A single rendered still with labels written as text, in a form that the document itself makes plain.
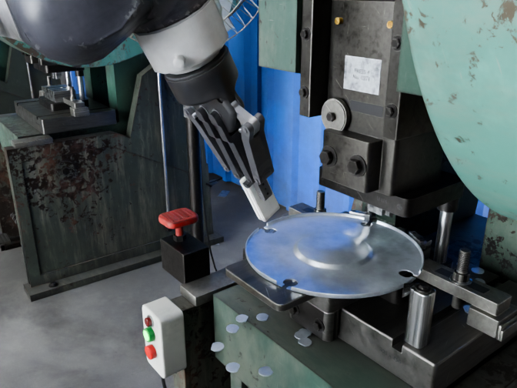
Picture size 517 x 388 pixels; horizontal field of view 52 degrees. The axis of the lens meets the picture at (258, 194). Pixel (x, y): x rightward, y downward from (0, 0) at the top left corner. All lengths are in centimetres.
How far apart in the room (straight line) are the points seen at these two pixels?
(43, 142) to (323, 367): 160
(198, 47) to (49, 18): 14
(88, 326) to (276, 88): 154
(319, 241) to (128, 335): 127
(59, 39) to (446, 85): 31
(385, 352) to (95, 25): 62
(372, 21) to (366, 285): 38
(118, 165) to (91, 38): 186
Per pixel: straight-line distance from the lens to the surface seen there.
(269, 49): 92
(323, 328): 89
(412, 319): 81
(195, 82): 56
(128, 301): 225
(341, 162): 84
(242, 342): 100
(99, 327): 213
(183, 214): 108
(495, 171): 48
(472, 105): 42
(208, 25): 54
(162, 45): 54
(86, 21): 49
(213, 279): 108
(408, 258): 89
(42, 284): 242
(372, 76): 82
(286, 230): 95
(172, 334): 103
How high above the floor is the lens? 119
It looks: 22 degrees down
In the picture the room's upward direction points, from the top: straight up
